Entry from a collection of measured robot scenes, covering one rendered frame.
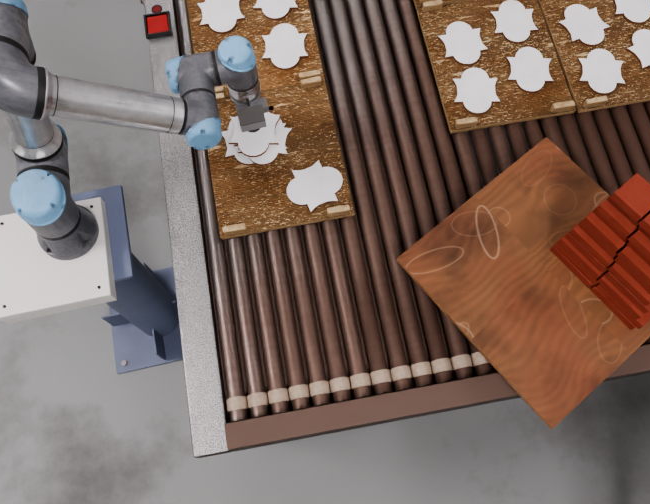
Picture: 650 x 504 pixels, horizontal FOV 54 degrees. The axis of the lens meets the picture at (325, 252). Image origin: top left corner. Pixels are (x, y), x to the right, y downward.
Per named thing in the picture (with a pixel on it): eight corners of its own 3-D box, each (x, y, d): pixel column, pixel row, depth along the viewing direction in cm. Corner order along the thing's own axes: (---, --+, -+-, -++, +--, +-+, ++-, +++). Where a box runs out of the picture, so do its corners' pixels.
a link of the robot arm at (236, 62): (210, 36, 137) (250, 29, 137) (219, 67, 147) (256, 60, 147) (216, 67, 134) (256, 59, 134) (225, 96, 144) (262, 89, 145)
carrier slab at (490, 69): (449, 134, 174) (452, 125, 170) (416, 12, 187) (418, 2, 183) (574, 113, 176) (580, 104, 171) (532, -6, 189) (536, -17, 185)
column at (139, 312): (117, 374, 245) (8, 323, 163) (106, 281, 258) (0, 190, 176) (215, 352, 248) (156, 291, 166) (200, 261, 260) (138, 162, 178)
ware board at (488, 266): (550, 429, 138) (553, 428, 137) (395, 260, 151) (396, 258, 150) (701, 286, 148) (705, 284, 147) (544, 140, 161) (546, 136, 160)
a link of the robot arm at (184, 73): (168, 93, 134) (220, 83, 134) (161, 51, 138) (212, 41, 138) (177, 115, 141) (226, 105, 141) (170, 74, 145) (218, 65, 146)
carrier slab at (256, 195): (221, 240, 165) (220, 237, 163) (201, 104, 178) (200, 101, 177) (354, 215, 166) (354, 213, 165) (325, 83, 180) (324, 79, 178)
